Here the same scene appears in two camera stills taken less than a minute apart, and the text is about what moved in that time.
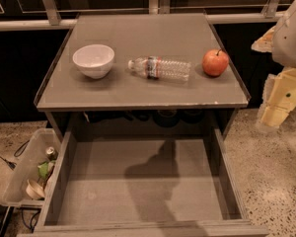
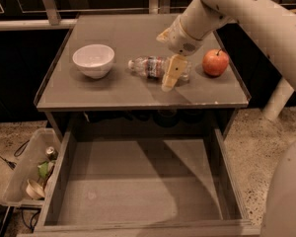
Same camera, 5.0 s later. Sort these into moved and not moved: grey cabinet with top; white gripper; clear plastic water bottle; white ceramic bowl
Moved: white gripper
Not moved: clear plastic water bottle; grey cabinet with top; white ceramic bowl
